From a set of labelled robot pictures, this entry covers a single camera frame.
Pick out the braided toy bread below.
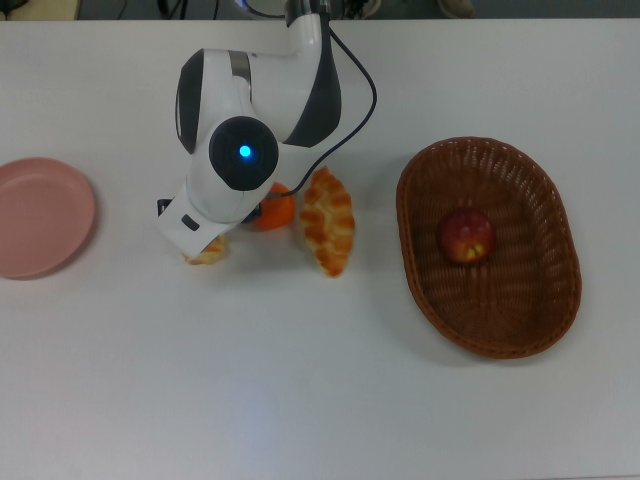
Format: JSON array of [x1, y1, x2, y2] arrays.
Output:
[[299, 166, 356, 279]]

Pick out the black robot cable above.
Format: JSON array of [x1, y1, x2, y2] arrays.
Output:
[[259, 14, 378, 201]]

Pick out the toy orange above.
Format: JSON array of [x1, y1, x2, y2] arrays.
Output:
[[251, 182, 295, 232]]

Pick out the red toy apple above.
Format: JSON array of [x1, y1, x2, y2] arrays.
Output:
[[437, 208, 496, 265]]

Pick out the brown woven basket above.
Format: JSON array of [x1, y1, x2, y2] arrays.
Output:
[[396, 136, 583, 360]]

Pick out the ridged toy bread loaf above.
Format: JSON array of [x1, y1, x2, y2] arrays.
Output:
[[180, 234, 231, 267]]

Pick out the pink plate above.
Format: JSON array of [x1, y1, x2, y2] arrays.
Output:
[[0, 157, 96, 280]]

